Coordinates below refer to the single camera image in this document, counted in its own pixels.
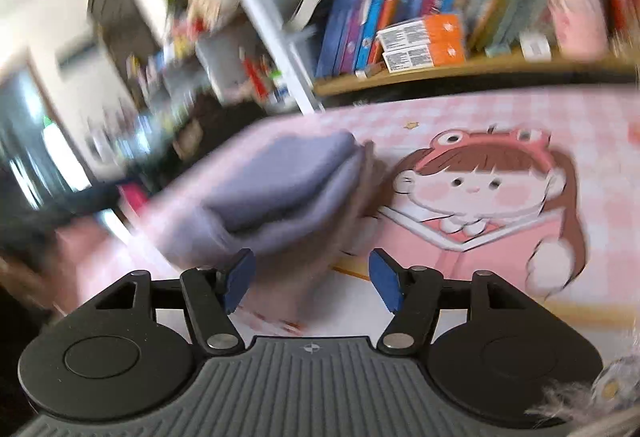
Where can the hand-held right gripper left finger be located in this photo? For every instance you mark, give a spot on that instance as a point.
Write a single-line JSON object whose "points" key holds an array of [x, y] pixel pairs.
{"points": [[238, 282]]}

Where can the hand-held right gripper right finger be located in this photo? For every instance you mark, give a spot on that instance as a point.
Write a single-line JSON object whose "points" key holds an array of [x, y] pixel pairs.
{"points": [[387, 282]]}

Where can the pink and purple sweater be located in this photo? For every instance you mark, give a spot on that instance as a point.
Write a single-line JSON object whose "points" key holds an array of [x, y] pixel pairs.
{"points": [[280, 187]]}

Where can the pink printed desk mat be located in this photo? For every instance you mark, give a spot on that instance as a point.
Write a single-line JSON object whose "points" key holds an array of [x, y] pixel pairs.
{"points": [[500, 217]]}

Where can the white pen cup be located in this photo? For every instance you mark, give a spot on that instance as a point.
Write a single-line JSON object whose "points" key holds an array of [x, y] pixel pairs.
{"points": [[281, 91]]}

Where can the grey fluffy trim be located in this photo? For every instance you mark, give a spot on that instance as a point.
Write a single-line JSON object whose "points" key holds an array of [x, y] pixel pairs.
{"points": [[562, 399]]}

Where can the wooden bookshelf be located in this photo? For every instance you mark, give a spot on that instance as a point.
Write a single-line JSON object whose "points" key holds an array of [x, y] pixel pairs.
{"points": [[450, 73]]}

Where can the orange and white box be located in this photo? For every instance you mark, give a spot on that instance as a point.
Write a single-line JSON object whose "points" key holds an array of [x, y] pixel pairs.
{"points": [[425, 31], [430, 55]]}

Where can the white charger plug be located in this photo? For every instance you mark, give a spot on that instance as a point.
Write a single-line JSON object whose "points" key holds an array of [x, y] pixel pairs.
{"points": [[535, 45]]}

